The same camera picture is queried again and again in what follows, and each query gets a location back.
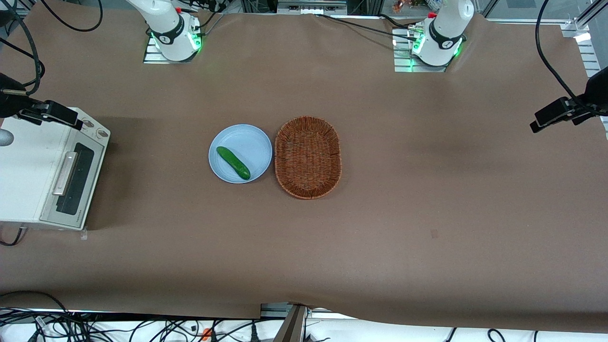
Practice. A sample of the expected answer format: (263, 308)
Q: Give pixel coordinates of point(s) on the green cucumber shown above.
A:
(232, 162)

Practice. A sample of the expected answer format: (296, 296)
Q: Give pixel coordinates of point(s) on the oven door with dark window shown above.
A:
(83, 166)

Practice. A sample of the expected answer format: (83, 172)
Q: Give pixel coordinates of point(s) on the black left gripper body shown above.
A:
(597, 93)

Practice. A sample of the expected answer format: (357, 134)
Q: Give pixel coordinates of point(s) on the brown table cover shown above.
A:
(427, 190)

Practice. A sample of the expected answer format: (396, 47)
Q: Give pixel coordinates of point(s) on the grey metal post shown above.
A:
(292, 327)

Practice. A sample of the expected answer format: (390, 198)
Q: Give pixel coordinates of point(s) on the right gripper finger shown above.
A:
(76, 124)
(33, 116)

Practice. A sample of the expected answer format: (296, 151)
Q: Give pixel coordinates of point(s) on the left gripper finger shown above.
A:
(584, 118)
(535, 127)

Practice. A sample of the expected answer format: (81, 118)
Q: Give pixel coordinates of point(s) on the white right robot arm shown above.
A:
(171, 28)

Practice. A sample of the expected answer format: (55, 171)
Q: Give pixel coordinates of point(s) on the slotted aluminium plate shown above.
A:
(593, 59)

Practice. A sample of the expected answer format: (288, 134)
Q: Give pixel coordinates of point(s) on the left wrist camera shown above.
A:
(553, 111)

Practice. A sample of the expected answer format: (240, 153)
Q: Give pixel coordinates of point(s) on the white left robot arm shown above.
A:
(444, 33)

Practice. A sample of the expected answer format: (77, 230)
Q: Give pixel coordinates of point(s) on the light blue plate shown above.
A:
(247, 142)

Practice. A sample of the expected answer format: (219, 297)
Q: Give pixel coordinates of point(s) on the white toaster oven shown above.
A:
(23, 171)

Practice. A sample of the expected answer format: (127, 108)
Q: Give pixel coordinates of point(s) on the brown wicker basket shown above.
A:
(308, 156)

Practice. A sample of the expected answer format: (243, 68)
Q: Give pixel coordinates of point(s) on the grey metal box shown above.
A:
(308, 7)

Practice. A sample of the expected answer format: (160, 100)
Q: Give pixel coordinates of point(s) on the silver oven knob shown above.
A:
(102, 133)
(89, 124)

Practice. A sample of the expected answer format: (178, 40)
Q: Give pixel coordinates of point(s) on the aluminium frame bracket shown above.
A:
(572, 31)

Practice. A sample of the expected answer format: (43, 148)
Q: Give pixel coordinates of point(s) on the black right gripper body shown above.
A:
(9, 101)

